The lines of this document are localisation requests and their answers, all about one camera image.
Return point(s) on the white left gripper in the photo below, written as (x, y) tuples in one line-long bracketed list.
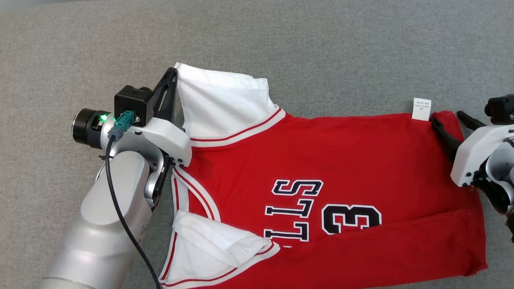
[(168, 138)]

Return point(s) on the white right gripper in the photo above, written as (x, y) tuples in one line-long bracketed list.
[(478, 148)]

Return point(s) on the red basketball jersey white sleeves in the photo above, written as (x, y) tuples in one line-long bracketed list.
[(341, 160)]

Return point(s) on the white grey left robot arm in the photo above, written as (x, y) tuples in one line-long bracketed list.
[(96, 224)]

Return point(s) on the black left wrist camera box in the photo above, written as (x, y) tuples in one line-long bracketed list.
[(132, 100)]

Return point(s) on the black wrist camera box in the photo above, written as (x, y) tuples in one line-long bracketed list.
[(502, 108), (132, 100)]

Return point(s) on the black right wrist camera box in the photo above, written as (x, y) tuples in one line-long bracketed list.
[(502, 108)]

